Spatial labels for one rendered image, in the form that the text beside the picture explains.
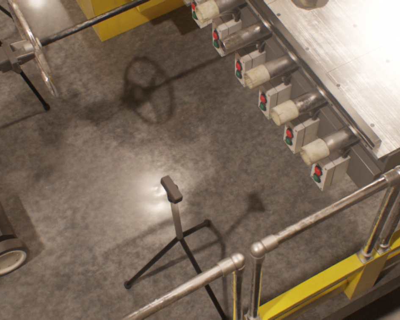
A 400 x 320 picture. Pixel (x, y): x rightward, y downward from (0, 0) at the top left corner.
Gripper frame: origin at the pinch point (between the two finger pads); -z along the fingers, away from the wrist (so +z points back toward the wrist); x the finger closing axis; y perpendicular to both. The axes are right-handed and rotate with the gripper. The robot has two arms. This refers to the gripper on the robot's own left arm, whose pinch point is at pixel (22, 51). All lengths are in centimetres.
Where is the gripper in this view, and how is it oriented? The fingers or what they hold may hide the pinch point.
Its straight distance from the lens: 242.7
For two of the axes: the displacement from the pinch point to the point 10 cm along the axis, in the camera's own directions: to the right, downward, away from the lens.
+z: -8.8, 4.3, -2.0
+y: 1.4, 6.4, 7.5
